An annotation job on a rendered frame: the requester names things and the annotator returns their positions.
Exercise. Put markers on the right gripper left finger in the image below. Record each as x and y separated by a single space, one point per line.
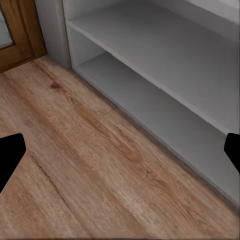
12 149

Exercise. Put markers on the door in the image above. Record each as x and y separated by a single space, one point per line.
21 39

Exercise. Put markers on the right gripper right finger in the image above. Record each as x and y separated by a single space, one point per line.
232 149

